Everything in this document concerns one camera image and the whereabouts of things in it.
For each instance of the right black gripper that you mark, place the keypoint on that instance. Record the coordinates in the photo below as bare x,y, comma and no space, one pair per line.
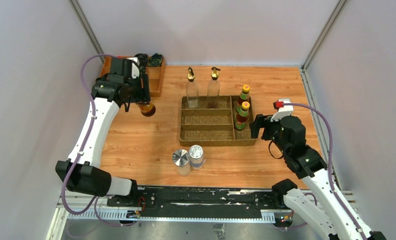
260,121

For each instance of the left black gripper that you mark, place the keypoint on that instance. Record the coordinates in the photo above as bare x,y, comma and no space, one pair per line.
143,94

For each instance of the red-lid sauce jar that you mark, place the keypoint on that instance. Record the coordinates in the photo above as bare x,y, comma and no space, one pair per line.
147,109

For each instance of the yellow-cap sauce bottle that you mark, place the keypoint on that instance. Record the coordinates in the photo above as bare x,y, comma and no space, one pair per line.
242,116
243,96

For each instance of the clear oil bottle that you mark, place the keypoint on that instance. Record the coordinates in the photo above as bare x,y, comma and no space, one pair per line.
192,91

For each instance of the brownish glass oil bottle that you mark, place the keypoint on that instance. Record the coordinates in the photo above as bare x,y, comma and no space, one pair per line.
213,89

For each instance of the woven wicker divided tray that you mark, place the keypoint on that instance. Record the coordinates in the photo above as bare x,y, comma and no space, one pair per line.
213,127

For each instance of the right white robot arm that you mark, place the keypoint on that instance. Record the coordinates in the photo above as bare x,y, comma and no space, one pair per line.
337,220

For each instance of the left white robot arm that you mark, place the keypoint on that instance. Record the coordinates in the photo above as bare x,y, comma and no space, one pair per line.
81,172

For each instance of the wooden compartment tray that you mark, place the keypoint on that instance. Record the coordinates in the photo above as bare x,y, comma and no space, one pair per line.
155,75

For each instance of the green coiled item top-right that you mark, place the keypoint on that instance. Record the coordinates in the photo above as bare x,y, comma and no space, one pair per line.
156,60

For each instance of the black coiled item top-middle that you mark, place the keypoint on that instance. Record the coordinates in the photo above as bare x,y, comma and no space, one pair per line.
143,59

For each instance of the right silver-lid spice jar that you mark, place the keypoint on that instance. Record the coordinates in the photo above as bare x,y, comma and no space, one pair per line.
196,157

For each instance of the silver-lid spice jar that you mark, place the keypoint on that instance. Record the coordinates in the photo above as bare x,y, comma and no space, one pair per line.
181,160
196,157

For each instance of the left silver-lid spice jar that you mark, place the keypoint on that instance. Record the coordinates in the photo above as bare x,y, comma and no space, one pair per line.
181,160

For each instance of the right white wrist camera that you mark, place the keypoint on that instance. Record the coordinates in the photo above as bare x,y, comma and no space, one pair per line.
281,109

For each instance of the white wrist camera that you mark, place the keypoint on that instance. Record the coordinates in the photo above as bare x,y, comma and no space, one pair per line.
281,109
134,59

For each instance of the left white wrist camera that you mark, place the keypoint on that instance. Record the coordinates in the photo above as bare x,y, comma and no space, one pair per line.
134,59

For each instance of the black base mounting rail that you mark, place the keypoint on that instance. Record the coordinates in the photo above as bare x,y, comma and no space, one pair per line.
203,203

